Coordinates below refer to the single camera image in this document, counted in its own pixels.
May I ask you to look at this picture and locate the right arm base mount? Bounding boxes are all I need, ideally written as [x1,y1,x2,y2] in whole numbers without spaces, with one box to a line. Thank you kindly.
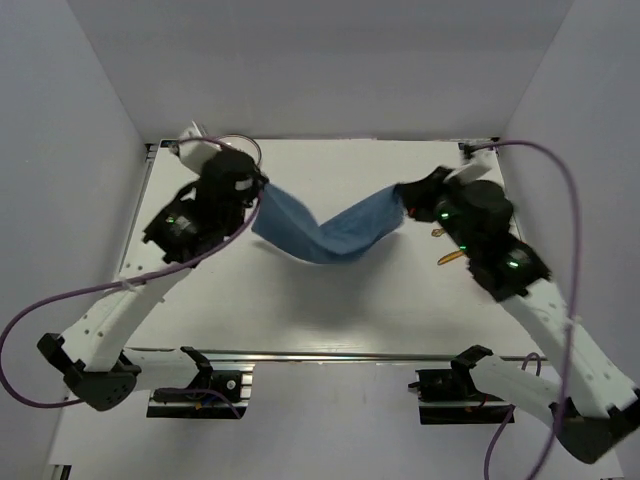
[408,369,509,426]

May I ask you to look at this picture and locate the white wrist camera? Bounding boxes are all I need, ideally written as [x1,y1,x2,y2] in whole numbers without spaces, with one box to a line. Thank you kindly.
[170,121,222,175]
[445,146,492,185]

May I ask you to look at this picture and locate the blue cloth placemat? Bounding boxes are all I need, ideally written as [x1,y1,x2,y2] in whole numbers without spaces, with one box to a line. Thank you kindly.
[252,184,405,265]

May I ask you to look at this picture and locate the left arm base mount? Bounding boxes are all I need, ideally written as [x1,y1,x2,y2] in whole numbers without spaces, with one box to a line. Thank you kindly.
[146,362,254,420]

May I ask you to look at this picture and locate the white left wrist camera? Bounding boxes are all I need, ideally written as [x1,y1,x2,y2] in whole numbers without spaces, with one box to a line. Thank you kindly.
[170,121,222,175]

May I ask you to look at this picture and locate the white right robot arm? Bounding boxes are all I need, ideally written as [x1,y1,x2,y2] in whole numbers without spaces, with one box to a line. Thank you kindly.
[395,167,639,464]

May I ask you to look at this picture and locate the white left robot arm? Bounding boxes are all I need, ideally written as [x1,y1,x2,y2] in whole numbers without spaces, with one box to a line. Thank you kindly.
[37,148,267,411]

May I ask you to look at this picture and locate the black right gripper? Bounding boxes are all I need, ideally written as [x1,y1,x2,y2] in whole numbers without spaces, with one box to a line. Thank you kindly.
[397,165,481,258]

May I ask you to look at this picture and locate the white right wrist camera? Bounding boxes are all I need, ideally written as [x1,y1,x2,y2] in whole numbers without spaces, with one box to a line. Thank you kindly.
[445,146,492,185]

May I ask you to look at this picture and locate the white plate with red characters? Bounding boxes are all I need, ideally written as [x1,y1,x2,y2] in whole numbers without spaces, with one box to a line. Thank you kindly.
[218,134,263,167]

